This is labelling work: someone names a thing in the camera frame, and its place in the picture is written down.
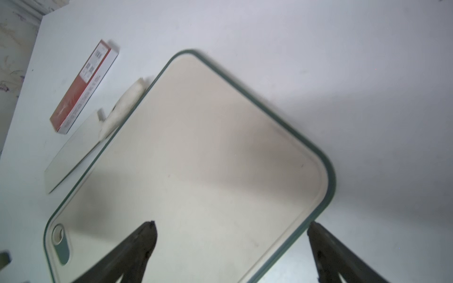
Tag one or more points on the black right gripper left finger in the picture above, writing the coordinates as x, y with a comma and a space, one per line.
127, 262

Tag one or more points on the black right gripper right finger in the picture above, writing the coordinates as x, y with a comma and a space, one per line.
335, 262

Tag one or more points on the beige cutting board green rim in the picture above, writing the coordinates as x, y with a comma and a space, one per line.
229, 184

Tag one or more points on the white cleaver knife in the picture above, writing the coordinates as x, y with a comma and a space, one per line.
95, 129

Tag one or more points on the red white flat box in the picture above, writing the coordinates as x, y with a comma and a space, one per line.
83, 87

